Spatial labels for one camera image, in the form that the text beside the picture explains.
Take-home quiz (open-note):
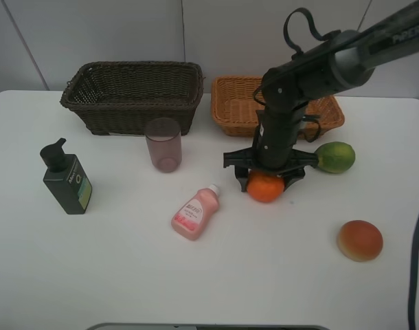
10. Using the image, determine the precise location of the pink bottle white cap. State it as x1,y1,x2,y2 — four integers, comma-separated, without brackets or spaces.
171,184,220,241

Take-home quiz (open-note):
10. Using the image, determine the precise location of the dark green pump bottle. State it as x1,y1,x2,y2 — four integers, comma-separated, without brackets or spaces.
40,137,93,215

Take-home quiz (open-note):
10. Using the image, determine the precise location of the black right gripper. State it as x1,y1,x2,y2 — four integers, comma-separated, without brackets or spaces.
223,102,319,193

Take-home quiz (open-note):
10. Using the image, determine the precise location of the orange mandarin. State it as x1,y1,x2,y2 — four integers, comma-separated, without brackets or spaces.
247,171,285,203

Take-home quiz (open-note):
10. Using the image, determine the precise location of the translucent purple plastic cup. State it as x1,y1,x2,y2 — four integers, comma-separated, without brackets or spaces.
144,118,182,173

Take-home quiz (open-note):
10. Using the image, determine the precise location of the brown bread bun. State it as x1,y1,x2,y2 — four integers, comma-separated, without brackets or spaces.
337,220,383,262

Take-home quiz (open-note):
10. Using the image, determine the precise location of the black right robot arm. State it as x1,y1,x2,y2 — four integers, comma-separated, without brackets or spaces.
223,1,419,191

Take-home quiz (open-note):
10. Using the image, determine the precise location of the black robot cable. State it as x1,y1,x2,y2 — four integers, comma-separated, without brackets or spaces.
282,7,341,56

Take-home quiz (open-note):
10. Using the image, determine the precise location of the dark brown wicker basket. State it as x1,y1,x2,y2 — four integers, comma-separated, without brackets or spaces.
60,61,204,135

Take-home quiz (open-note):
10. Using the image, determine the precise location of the orange wicker basket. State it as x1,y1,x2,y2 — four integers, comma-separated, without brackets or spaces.
211,76,345,140

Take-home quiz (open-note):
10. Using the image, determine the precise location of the green lime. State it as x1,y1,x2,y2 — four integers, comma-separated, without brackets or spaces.
315,142,356,174

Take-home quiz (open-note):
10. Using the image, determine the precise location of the black cable at right edge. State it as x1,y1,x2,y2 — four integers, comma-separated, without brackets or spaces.
407,187,419,330

